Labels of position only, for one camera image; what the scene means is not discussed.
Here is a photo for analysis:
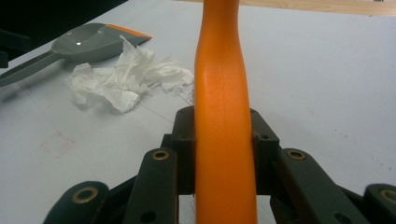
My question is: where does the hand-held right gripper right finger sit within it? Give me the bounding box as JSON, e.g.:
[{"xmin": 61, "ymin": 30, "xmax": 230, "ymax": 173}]
[{"xmin": 248, "ymin": 107, "xmax": 281, "ymax": 196}]

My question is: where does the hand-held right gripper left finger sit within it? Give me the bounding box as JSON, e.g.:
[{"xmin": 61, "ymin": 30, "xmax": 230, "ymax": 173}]
[{"xmin": 161, "ymin": 105, "xmax": 196, "ymax": 196}]

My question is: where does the orange handled grey brush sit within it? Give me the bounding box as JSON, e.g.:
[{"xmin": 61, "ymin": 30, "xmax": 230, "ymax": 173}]
[{"xmin": 193, "ymin": 0, "xmax": 259, "ymax": 224}]

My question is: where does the white tissue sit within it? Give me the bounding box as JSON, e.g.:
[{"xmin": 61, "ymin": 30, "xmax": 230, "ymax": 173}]
[{"xmin": 65, "ymin": 35, "xmax": 195, "ymax": 114}]

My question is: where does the grey dustpan with orange lip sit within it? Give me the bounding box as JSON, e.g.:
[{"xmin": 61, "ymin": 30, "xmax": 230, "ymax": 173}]
[{"xmin": 0, "ymin": 22, "xmax": 153, "ymax": 88}]

